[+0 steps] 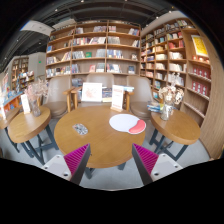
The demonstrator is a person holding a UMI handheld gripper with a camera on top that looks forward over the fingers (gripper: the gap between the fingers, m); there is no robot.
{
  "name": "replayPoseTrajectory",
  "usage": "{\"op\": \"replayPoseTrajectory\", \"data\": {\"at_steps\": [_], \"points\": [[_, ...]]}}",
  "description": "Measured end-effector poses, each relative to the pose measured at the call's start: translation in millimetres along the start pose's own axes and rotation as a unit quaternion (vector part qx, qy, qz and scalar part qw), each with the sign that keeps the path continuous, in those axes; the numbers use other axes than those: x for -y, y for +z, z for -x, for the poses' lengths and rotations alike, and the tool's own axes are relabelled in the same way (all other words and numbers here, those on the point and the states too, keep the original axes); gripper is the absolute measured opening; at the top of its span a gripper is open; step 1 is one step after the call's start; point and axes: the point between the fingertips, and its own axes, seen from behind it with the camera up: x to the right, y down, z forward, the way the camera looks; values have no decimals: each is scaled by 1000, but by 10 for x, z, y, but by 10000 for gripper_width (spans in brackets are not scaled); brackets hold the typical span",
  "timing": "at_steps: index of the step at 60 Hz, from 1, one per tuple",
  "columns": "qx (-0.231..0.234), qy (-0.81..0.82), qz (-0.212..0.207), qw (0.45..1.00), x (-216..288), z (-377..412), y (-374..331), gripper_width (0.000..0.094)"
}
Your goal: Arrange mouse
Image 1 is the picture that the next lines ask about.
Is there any small white card left table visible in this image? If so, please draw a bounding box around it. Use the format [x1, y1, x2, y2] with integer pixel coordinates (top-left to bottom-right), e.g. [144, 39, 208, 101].
[21, 94, 31, 114]

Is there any white sign on wooden stand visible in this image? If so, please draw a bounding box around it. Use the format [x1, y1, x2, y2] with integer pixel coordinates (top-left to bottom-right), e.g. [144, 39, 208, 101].
[111, 85, 124, 111]

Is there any central wooden bookshelf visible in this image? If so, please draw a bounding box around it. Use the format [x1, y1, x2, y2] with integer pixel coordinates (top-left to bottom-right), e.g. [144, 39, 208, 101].
[46, 20, 141, 82]

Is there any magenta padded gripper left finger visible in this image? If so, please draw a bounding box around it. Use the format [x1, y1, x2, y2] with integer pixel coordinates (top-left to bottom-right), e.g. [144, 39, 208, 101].
[42, 143, 92, 186]

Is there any stack of books on chair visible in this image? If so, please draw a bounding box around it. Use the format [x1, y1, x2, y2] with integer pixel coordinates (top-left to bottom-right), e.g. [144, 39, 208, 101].
[147, 101, 163, 113]

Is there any beige armchair left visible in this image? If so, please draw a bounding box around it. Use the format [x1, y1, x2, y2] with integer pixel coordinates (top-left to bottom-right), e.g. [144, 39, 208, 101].
[44, 76, 74, 118]

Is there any beige armchair right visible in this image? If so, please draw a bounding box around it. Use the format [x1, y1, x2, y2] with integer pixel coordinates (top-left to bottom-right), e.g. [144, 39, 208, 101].
[123, 75, 154, 120]

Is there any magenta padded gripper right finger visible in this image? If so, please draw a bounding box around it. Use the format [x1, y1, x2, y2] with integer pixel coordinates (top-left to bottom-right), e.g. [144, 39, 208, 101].
[131, 143, 184, 186]

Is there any round wooden left side table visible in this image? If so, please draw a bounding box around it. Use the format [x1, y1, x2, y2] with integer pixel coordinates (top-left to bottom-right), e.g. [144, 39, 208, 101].
[8, 106, 58, 165]

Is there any white square display card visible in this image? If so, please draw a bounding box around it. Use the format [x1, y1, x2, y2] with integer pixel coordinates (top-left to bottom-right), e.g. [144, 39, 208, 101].
[81, 82, 102, 102]

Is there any patterned computer mouse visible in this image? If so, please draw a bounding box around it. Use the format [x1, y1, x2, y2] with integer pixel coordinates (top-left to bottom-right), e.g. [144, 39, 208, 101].
[73, 124, 88, 135]

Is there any far left bookshelf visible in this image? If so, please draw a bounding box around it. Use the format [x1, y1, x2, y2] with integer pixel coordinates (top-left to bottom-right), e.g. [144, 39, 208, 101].
[12, 56, 34, 92]

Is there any yellow framed poster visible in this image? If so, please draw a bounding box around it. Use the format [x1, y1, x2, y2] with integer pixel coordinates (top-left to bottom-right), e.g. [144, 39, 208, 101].
[191, 35, 208, 57]

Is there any glass vase with pink flowers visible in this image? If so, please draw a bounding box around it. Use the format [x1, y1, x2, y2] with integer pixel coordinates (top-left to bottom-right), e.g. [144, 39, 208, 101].
[24, 79, 48, 117]

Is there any round wooden right side table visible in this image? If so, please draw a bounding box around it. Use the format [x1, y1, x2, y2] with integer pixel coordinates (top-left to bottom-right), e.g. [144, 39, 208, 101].
[149, 110, 200, 161]

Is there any right wooden bookshelf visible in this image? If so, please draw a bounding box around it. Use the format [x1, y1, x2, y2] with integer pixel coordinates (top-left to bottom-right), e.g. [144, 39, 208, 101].
[141, 13, 224, 158]

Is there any glass vase with white flowers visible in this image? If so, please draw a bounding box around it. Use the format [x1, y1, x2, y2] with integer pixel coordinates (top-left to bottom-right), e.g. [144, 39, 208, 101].
[157, 81, 185, 122]

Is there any round wooden table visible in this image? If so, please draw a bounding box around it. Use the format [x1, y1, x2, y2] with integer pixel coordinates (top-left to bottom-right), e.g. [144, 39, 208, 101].
[8, 106, 58, 165]
[149, 110, 200, 161]
[54, 106, 145, 179]

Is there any round wooden centre table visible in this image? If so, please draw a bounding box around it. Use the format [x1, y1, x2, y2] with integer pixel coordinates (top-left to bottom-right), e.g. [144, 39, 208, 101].
[54, 106, 145, 179]

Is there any white mouse pad red rest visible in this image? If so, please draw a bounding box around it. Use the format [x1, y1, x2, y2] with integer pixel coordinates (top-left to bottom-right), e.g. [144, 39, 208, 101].
[109, 114, 146, 135]

